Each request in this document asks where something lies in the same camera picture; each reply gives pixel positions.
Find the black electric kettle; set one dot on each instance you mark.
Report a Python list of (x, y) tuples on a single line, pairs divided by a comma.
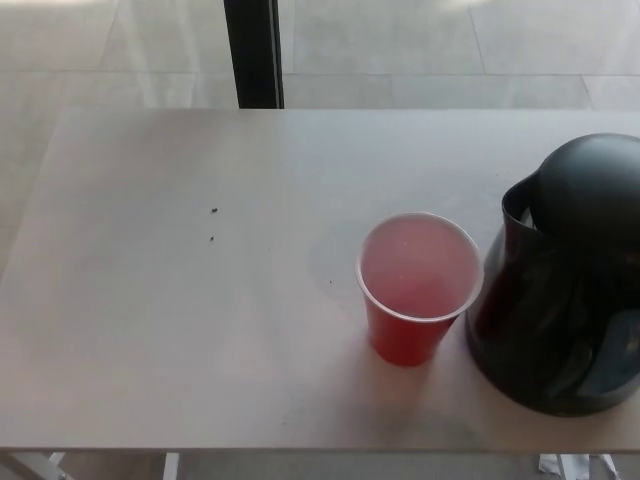
[(550, 280)]

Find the red plastic cup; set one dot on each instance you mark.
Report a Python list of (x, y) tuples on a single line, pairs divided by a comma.
[(406, 340)]

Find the white table leg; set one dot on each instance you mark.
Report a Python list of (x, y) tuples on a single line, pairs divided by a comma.
[(170, 466), (576, 469)]

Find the black window frame post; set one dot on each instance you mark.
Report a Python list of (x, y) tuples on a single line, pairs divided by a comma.
[(252, 50)]

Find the white table frame brace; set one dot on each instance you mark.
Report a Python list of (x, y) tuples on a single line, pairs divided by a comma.
[(52, 465)]

